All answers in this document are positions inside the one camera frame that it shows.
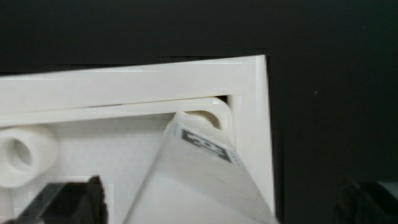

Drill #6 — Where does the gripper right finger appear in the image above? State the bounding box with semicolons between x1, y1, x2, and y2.
334;178;398;224

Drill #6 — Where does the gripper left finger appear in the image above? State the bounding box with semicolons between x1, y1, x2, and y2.
10;176;108;224

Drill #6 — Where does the white desk top tray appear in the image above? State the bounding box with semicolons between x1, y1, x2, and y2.
0;98;232;224

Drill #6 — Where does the white desk leg with tag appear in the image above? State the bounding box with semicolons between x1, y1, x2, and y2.
122;112;278;224

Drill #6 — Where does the white right fence bar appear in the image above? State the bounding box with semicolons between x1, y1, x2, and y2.
0;56;275;217

